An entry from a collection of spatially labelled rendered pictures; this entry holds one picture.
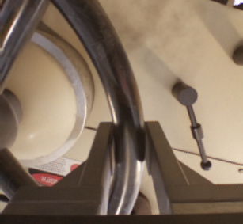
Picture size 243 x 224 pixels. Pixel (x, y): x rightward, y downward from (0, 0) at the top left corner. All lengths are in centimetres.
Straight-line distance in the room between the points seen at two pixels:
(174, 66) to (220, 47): 9
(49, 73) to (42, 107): 5
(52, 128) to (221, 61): 33
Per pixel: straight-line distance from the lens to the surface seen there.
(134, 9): 36
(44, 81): 26
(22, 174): 22
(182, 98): 33
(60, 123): 28
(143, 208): 49
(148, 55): 36
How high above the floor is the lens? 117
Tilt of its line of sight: 16 degrees up
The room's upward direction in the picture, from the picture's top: 165 degrees counter-clockwise
